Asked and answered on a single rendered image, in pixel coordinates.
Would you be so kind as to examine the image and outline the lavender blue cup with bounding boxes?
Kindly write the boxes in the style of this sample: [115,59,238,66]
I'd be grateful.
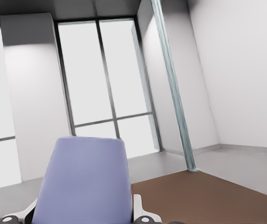
[31,136,134,224]

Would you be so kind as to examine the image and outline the large dark-framed window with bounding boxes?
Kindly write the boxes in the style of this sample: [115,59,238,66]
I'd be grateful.
[54,16,164,154]

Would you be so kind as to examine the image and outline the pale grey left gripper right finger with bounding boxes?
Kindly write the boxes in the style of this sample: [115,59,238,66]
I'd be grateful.
[132,194,163,224]

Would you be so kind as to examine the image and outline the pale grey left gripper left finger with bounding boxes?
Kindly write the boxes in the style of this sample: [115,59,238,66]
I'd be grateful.
[0,197,37,224]

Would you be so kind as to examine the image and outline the silver frame post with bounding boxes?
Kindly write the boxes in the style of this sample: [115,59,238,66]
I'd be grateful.
[151,0,199,173]

